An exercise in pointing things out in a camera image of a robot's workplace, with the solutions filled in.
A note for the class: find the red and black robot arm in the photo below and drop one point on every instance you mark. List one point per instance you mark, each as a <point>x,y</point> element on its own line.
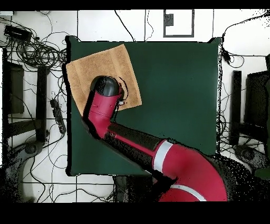
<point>101,109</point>

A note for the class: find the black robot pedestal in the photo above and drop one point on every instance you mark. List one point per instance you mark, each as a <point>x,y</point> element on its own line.
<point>120,189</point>

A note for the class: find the black metal frame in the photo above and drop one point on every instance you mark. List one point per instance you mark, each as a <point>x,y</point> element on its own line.
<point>236,105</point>
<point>41,101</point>

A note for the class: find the tan terry towel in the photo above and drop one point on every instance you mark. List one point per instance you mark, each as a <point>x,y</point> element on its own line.
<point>101,63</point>

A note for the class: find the black power strip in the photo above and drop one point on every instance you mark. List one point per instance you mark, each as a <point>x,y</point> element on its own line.
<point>58,116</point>

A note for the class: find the black plug adapter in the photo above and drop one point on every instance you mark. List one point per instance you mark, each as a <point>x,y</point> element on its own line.
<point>226,56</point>

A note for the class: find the black stand base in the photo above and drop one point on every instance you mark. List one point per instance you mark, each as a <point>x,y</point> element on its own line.
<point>251,156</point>
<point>29,148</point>

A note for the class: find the dark green table cloth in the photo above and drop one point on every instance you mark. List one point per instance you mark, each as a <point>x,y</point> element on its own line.
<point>179,95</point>

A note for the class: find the flat black box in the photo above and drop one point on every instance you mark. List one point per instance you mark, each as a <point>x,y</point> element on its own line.
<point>18,33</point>

